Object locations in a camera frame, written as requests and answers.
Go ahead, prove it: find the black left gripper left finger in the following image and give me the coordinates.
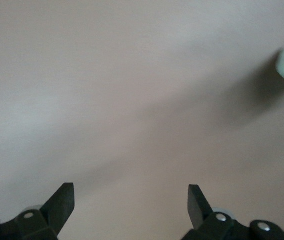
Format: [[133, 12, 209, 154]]
[[0, 182, 76, 240]]

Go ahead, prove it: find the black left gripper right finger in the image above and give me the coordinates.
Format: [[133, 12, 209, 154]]
[[181, 184, 284, 240]]

